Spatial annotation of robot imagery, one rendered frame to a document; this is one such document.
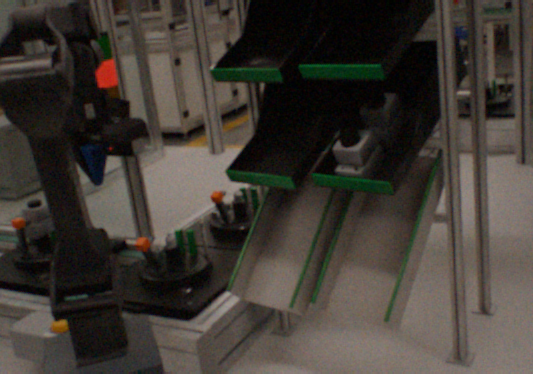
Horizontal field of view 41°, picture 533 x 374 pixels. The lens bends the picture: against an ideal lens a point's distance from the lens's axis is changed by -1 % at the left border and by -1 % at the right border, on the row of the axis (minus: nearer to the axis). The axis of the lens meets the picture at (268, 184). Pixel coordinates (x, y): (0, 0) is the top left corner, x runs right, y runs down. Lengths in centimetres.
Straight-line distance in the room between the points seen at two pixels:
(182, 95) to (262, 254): 532
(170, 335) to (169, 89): 540
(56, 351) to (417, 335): 62
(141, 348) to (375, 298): 36
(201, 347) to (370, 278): 29
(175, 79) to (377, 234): 537
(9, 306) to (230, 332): 44
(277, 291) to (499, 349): 38
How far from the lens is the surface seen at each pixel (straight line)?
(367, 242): 114
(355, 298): 111
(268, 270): 119
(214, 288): 130
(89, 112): 108
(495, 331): 132
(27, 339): 133
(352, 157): 101
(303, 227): 118
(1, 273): 158
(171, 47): 638
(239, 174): 111
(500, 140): 228
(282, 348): 130
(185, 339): 118
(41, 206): 156
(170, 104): 655
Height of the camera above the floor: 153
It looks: 18 degrees down
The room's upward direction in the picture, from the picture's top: 8 degrees counter-clockwise
